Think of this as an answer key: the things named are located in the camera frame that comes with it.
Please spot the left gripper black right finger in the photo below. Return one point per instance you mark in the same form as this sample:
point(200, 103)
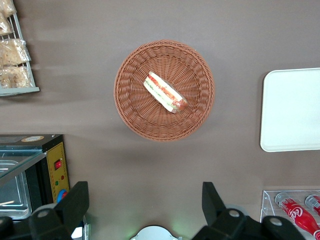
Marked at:
point(215, 212)

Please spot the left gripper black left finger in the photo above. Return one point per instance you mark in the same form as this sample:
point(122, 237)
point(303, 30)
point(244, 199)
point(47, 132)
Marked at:
point(72, 207)

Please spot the triangle sandwich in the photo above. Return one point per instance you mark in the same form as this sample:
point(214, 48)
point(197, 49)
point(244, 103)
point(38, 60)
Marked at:
point(162, 91)

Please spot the brown round wicker basket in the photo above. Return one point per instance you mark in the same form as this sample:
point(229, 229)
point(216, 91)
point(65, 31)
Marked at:
point(130, 100)

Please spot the beige plastic tray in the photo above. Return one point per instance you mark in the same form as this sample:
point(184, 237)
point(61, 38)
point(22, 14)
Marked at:
point(292, 110)

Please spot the grey metal box device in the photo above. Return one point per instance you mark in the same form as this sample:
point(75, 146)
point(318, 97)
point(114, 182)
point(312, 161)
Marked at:
point(81, 228)

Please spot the black food warmer appliance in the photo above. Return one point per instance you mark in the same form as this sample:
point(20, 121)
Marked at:
point(56, 160)

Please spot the clear acrylic bottle rack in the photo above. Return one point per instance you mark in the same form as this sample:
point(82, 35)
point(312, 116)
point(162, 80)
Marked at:
point(267, 207)

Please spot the steel warmer pan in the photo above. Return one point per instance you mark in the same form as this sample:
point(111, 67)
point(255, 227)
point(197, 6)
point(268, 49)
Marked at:
point(15, 197)

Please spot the red cola bottle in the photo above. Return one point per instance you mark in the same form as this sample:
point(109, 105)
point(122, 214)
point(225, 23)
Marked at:
point(315, 203)
point(297, 213)

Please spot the clear bag of crackers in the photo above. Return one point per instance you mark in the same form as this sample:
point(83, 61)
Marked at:
point(4, 25)
point(15, 76)
point(12, 52)
point(7, 6)

